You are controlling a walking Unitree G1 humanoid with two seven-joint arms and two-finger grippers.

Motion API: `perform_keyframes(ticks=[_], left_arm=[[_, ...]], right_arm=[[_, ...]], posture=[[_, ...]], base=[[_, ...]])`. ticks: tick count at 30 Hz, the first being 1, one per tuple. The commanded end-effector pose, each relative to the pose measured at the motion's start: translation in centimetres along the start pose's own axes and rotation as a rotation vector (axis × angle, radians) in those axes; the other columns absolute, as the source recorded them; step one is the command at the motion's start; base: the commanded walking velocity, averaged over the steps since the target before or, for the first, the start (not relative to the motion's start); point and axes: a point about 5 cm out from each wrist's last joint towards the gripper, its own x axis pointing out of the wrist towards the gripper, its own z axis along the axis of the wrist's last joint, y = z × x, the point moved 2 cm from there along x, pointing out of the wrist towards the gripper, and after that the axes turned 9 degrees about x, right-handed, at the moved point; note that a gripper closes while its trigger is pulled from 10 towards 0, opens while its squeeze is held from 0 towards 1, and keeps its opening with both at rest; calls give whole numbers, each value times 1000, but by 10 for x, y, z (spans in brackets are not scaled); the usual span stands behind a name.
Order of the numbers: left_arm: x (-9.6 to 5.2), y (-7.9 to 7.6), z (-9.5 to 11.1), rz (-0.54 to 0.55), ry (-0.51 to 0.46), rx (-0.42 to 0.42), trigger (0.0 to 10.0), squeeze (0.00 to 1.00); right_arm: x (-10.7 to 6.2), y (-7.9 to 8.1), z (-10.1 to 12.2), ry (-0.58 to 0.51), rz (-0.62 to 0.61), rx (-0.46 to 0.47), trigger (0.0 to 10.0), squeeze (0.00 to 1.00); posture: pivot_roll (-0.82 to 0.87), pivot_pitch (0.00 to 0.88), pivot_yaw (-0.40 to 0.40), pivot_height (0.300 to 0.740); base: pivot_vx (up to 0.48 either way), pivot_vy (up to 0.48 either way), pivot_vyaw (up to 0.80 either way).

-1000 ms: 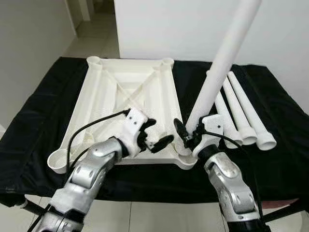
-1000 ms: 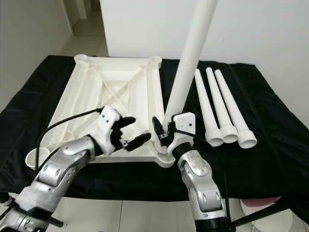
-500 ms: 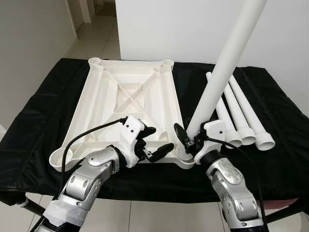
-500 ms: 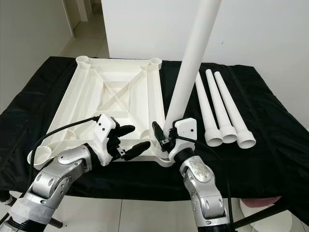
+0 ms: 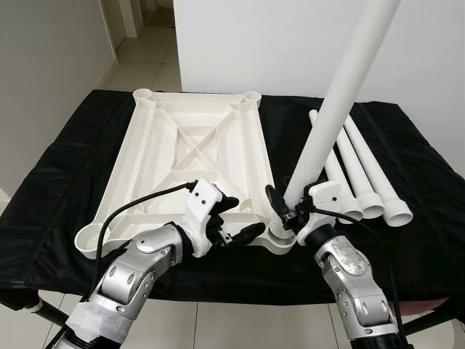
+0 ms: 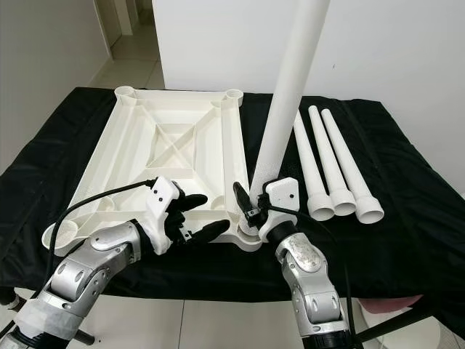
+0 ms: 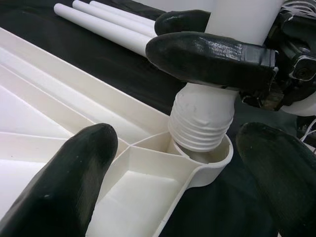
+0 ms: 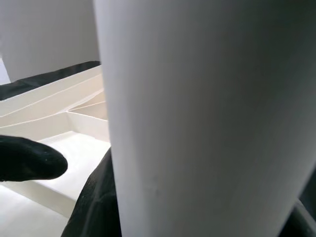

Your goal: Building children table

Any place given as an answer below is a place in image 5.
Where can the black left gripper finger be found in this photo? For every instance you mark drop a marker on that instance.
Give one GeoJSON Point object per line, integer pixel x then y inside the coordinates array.
{"type": "Point", "coordinates": [228, 204]}
{"type": "Point", "coordinates": [248, 233]}

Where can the white plastic table leg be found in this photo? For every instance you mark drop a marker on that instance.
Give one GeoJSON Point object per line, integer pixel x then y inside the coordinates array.
{"type": "Point", "coordinates": [341, 94]}
{"type": "Point", "coordinates": [336, 173]}
{"type": "Point", "coordinates": [378, 174]}
{"type": "Point", "coordinates": [360, 178]}

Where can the large pink towel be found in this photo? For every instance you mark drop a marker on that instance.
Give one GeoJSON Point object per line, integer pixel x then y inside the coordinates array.
{"type": "Point", "coordinates": [414, 309]}

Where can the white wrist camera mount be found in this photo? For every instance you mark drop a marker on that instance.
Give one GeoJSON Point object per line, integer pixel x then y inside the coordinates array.
{"type": "Point", "coordinates": [202, 211]}
{"type": "Point", "coordinates": [333, 198]}

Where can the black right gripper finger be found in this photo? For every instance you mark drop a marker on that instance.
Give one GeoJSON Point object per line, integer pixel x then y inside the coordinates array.
{"type": "Point", "coordinates": [275, 202]}

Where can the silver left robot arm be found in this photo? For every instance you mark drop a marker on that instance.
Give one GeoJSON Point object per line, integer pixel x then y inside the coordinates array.
{"type": "Point", "coordinates": [123, 280]}

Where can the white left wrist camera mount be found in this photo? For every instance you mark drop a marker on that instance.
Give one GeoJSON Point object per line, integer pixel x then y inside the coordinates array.
{"type": "Point", "coordinates": [202, 211]}

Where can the black metal table leg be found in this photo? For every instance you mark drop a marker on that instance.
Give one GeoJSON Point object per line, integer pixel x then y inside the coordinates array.
{"type": "Point", "coordinates": [436, 320]}
{"type": "Point", "coordinates": [43, 313]}

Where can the white plastic table top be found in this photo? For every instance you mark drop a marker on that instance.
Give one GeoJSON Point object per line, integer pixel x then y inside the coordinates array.
{"type": "Point", "coordinates": [182, 138]}

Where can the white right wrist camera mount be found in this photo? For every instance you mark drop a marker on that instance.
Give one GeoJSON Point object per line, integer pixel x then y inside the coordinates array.
{"type": "Point", "coordinates": [333, 198]}

